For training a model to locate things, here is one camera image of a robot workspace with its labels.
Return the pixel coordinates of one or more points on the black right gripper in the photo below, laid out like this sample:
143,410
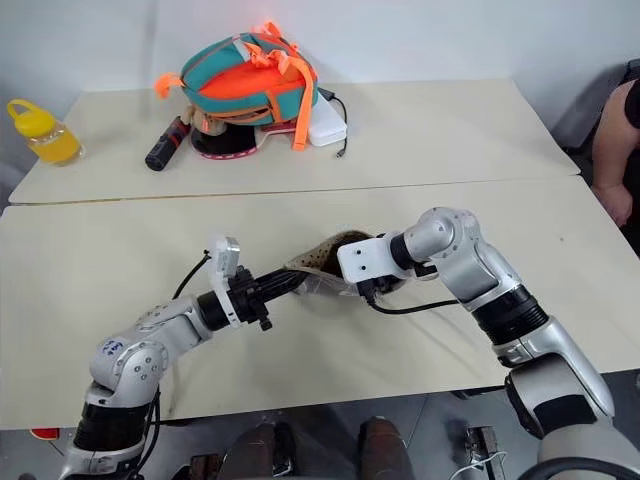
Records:
381,286

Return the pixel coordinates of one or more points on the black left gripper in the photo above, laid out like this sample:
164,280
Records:
246,296

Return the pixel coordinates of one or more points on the grey plaid pouch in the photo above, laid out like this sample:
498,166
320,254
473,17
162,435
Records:
315,265

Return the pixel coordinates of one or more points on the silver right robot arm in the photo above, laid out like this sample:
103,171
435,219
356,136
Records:
500,295

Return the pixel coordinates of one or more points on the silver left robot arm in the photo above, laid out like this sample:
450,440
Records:
150,330

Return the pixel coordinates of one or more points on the person's bare forearm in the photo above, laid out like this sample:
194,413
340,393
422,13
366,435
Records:
610,140

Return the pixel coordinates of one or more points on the person's hand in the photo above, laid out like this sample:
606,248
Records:
620,202

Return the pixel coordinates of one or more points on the black round red-rimmed disc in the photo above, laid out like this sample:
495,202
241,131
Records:
230,145

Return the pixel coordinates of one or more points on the red edged flat pad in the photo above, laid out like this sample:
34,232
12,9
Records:
278,128

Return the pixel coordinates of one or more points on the dark rounded brown shape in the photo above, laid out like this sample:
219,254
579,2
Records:
260,452
385,450

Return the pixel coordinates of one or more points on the white power bank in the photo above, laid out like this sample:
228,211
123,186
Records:
327,125

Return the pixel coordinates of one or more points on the beige plush toy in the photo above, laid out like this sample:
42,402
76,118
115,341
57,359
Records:
205,120

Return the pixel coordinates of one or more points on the teal and orange backpack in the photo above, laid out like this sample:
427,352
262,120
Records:
240,80

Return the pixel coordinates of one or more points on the dark grey chair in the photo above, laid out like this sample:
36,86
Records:
585,110

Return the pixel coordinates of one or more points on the yellow lidded juice bottle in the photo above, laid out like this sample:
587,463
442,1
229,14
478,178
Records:
50,137

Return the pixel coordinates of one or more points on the red tag under table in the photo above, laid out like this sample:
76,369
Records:
46,433

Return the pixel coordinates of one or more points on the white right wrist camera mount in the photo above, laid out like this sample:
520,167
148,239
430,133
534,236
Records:
365,260

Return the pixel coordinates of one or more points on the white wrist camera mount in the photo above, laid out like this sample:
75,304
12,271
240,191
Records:
365,260
226,260

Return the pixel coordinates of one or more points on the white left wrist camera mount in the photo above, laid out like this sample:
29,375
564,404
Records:
226,260

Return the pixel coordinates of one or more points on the metal bracket under table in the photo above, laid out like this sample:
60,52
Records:
481,447

